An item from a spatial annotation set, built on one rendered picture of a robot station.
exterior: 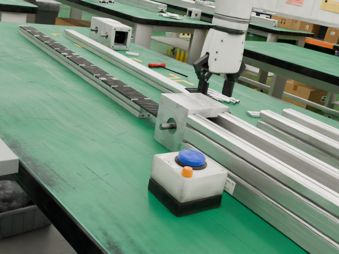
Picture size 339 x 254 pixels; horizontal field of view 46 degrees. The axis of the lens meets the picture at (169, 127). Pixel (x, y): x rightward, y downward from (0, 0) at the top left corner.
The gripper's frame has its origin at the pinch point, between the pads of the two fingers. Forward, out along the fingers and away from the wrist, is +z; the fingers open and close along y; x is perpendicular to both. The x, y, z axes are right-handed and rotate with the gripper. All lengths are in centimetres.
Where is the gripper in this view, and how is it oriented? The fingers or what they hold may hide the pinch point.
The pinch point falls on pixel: (215, 91)
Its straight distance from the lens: 100.3
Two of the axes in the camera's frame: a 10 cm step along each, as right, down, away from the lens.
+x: 5.6, 3.7, -7.4
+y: -8.1, 0.6, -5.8
